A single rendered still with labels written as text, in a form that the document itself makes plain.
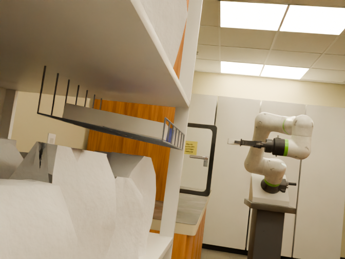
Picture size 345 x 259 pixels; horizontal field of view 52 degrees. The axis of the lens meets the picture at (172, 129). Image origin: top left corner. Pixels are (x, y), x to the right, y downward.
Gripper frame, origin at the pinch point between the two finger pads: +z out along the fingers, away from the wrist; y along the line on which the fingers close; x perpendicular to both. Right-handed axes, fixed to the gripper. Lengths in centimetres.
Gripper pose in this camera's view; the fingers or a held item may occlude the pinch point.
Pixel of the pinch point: (234, 141)
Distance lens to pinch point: 196.1
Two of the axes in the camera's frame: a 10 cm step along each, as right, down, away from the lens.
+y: -1.4, -1.0, -9.9
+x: -1.2, 9.9, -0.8
